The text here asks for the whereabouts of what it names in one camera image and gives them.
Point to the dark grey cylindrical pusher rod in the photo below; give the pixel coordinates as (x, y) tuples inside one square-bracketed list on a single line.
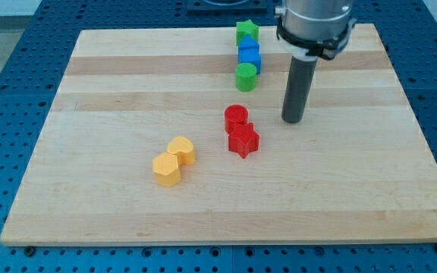
[(300, 78)]

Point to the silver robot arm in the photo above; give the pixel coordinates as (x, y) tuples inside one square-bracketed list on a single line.
[(310, 30)]

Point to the green cylinder block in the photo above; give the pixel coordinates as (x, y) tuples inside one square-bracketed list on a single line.
[(245, 77)]

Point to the blue cube block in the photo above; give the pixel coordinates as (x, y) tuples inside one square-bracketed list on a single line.
[(251, 56)]

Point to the blue triangle block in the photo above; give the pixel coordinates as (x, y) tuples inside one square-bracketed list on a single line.
[(248, 42)]

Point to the green star block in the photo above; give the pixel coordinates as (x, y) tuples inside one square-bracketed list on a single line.
[(246, 28)]

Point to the red cylinder block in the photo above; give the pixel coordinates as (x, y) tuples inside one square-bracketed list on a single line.
[(235, 114)]

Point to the red star block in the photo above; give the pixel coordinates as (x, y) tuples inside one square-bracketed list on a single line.
[(243, 139)]

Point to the yellow heart block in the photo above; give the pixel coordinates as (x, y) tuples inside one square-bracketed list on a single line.
[(184, 149)]

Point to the wooden board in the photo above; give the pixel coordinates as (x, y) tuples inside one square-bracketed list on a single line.
[(356, 169)]

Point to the yellow hexagon block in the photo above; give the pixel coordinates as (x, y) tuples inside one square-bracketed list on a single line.
[(166, 169)]

